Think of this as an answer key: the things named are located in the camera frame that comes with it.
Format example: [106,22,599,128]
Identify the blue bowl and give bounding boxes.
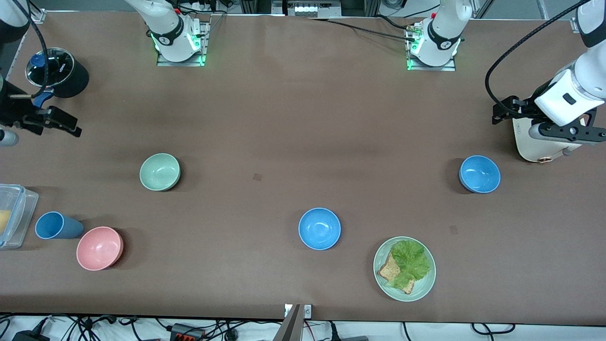
[298,207,342,251]
[459,155,501,194]

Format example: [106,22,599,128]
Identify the grey metal bracket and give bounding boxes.
[272,304,313,341]

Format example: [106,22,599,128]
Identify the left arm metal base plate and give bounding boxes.
[406,24,457,72]

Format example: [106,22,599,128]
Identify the light green plate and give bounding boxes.
[373,236,437,302]

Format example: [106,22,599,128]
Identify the white toaster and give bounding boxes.
[512,116,590,164]

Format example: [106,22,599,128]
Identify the pink bowl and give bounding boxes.
[76,226,125,271]

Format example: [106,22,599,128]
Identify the light green bowl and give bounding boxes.
[139,153,181,192]

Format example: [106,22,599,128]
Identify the black table cable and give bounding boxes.
[307,17,419,42]

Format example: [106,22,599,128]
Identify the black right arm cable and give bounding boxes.
[12,0,50,98]

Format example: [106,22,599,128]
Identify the black power adapter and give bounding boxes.
[12,330,50,341]

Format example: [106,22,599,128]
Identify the black pot with blue handle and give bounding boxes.
[25,47,90,107]

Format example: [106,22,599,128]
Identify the blue plastic cup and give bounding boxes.
[35,211,85,240]

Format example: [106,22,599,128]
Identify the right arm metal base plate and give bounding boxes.
[156,19,210,67]

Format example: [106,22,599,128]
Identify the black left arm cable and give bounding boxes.
[485,0,590,109]

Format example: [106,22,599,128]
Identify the toasted bread slice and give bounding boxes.
[377,252,417,295]

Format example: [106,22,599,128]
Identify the black red power strip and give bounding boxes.
[169,323,205,341]

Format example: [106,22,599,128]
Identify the clear plastic food container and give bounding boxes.
[0,183,40,250]

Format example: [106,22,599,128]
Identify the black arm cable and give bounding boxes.
[12,0,50,98]
[485,0,590,109]

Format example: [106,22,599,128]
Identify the grey control box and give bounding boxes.
[271,0,342,18]

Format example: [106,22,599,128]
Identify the green lettuce leaf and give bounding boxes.
[386,240,431,290]

